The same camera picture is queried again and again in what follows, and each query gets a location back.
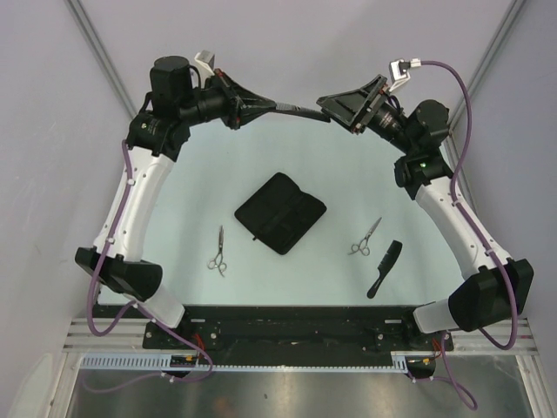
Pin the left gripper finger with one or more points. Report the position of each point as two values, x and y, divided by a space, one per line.
249 112
248 97

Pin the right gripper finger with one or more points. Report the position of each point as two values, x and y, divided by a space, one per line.
353 97
351 120

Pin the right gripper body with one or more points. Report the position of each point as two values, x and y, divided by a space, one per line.
365 117

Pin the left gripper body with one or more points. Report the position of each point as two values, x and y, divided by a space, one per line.
230 113

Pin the long black barber comb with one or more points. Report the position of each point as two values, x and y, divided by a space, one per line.
302 112

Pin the black zip tool case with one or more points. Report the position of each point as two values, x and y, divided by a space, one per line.
279 213

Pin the black handle comb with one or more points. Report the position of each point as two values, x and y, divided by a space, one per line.
385 266

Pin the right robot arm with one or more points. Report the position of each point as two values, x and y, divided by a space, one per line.
495 286

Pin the right silver scissors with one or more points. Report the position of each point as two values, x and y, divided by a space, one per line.
363 246

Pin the silver scissors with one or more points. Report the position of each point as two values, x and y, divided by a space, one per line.
217 262
363 246

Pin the left silver scissors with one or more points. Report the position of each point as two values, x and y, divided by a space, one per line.
217 262

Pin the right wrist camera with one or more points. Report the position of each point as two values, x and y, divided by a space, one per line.
399 73

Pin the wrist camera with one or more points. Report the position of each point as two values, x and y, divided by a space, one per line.
399 73
206 61

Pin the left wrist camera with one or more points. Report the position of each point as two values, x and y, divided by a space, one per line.
206 61

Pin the right aluminium frame post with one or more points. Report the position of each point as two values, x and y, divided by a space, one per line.
495 45

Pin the aluminium frame post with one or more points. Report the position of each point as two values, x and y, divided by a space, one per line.
495 45
103 58

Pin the left aluminium frame post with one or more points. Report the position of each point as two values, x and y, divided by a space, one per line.
103 58

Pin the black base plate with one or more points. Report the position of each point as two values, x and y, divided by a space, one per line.
302 335

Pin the white cable duct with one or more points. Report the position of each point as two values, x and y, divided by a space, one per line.
389 363

